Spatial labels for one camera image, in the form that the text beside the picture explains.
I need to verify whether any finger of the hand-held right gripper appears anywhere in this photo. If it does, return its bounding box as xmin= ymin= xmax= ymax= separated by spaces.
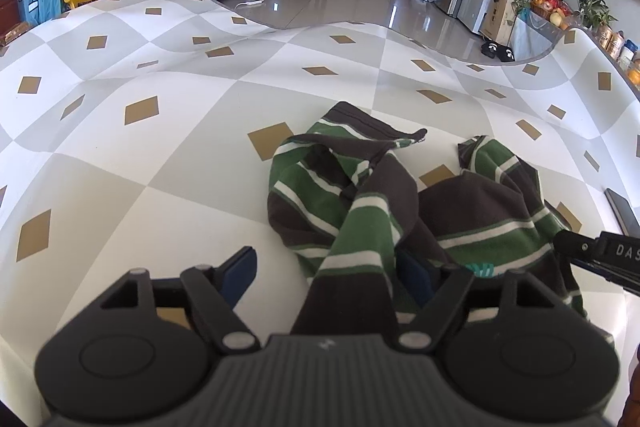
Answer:
xmin=569 ymin=257 xmax=640 ymax=295

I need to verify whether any small potted plant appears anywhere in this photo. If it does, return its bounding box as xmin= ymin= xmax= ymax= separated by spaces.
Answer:
xmin=570 ymin=0 xmax=618 ymax=30

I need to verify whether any fruit basket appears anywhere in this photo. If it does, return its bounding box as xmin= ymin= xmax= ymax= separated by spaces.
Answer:
xmin=531 ymin=0 xmax=573 ymax=25

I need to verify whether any white jar with blue lid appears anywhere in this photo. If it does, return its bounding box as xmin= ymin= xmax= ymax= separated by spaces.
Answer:
xmin=620 ymin=39 xmax=640 ymax=72

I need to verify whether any cardboard box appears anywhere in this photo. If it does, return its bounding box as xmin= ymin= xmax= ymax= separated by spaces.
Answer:
xmin=480 ymin=0 xmax=518 ymax=45

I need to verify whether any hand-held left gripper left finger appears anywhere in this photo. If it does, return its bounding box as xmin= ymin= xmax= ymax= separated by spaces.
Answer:
xmin=100 ymin=246 xmax=261 ymax=354

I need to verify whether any diamond-patterned tablecloth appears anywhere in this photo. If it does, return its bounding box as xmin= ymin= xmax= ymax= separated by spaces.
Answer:
xmin=0 ymin=0 xmax=640 ymax=427

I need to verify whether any brown wooden cabinet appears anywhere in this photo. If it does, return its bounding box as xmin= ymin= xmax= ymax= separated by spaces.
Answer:
xmin=0 ymin=0 xmax=22 ymax=38

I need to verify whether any green brown striped t-shirt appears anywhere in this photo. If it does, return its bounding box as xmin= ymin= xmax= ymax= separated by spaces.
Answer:
xmin=266 ymin=102 xmax=591 ymax=338

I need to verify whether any person's right forearm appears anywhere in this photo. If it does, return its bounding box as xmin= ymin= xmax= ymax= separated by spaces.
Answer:
xmin=617 ymin=342 xmax=640 ymax=427

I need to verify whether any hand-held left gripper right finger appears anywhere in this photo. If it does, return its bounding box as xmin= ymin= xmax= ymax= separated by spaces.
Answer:
xmin=396 ymin=252 xmax=566 ymax=354

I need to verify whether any black smartphone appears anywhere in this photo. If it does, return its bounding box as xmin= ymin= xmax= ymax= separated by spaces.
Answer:
xmin=605 ymin=188 xmax=640 ymax=238

